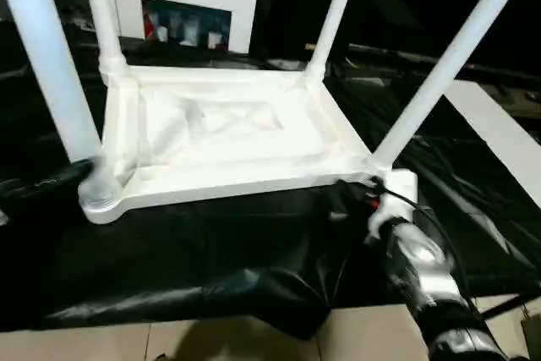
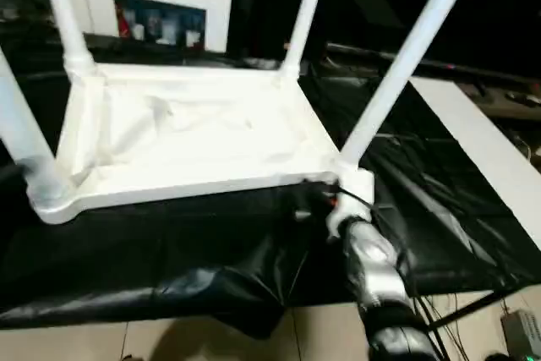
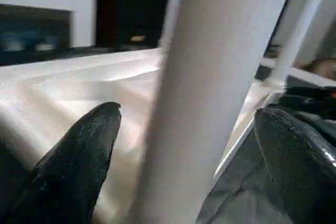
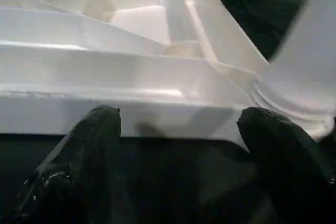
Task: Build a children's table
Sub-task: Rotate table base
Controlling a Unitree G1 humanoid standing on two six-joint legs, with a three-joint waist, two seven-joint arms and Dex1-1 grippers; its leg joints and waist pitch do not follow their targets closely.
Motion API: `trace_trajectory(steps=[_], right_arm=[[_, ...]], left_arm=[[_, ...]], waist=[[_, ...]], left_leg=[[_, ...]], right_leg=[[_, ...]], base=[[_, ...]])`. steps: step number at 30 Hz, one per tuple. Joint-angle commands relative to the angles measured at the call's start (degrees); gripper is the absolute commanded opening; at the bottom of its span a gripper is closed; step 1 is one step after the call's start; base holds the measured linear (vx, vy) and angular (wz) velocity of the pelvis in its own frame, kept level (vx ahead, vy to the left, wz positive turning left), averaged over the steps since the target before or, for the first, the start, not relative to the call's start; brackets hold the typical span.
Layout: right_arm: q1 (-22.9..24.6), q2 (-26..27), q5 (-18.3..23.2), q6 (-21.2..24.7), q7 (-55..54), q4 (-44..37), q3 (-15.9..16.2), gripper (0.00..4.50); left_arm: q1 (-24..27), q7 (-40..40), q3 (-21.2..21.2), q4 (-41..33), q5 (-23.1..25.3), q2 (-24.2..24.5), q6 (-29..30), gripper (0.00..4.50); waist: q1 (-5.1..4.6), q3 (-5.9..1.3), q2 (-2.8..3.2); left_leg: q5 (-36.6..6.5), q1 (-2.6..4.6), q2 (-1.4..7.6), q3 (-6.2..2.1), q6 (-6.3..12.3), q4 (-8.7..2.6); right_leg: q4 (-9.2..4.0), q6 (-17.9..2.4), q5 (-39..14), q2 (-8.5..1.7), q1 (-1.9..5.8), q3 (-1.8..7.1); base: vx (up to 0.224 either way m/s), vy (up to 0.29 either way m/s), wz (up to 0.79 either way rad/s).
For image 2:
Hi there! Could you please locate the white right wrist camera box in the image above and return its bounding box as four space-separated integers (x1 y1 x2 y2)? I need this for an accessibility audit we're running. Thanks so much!
325 167 375 240

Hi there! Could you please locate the black stand leg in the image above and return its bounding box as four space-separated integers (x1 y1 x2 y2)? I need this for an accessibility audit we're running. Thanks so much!
427 288 518 330

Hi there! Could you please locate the dark horizontal rail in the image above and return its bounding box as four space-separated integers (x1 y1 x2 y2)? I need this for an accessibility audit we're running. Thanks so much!
325 42 541 93

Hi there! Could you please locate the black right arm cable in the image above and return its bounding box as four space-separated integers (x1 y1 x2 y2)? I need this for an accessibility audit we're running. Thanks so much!
336 189 440 353

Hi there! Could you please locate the black floor cable bundle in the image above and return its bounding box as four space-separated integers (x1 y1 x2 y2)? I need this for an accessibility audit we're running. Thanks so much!
421 293 541 361

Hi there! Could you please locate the grey floor power box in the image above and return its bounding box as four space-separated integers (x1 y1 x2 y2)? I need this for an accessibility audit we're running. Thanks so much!
502 310 541 355

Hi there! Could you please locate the white plastic table top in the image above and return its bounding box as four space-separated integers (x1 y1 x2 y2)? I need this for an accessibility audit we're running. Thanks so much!
30 61 352 225

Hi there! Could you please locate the black plastic mat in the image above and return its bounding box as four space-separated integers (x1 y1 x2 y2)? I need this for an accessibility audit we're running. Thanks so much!
0 31 541 336

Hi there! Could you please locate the white flat panel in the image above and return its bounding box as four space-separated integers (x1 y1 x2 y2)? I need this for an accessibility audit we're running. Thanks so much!
410 76 541 254

